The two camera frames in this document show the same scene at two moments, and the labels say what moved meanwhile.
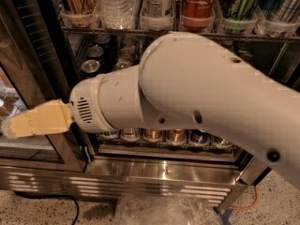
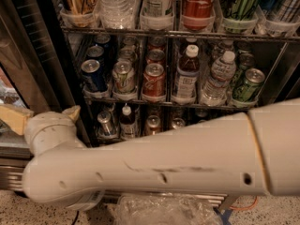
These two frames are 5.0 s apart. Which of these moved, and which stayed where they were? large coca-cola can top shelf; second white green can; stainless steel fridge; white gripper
Moved: white gripper
Stayed: second white green can; stainless steel fridge; large coca-cola can top shelf
